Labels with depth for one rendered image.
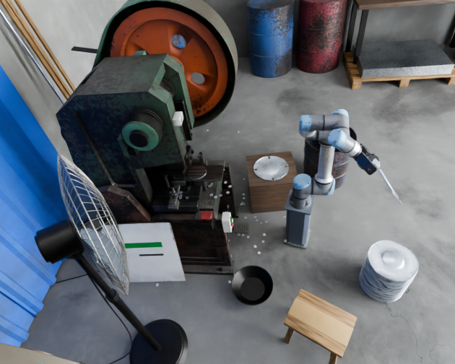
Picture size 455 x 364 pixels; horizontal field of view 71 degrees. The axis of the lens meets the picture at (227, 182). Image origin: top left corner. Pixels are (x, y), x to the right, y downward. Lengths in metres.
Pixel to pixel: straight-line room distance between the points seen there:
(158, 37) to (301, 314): 1.80
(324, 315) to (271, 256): 0.72
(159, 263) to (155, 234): 0.29
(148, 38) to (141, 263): 1.52
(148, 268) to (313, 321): 1.22
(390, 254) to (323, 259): 0.51
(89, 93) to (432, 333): 2.42
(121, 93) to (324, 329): 1.63
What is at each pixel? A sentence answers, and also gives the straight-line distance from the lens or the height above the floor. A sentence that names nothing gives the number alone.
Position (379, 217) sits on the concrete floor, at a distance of 2.91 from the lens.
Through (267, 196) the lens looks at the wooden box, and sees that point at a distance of 2.65.
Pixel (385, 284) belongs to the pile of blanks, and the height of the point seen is 0.25.
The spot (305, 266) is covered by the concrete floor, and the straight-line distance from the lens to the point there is 2.54.
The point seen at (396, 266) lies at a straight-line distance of 2.30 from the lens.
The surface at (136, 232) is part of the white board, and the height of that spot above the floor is 0.51.
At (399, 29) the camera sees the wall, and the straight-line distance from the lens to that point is 5.42.
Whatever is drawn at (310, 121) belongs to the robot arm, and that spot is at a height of 1.32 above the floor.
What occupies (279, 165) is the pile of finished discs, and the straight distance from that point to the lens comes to 2.70.
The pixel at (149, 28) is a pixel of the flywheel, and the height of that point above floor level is 1.57.
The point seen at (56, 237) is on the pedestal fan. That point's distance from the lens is 1.25.
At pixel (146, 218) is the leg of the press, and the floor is 0.62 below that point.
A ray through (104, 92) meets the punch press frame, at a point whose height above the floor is 1.50.
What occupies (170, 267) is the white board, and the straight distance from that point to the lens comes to 2.45.
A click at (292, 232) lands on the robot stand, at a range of 2.49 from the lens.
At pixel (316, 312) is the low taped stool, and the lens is 2.04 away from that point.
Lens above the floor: 2.22
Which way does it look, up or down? 46 degrees down
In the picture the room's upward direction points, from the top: 9 degrees counter-clockwise
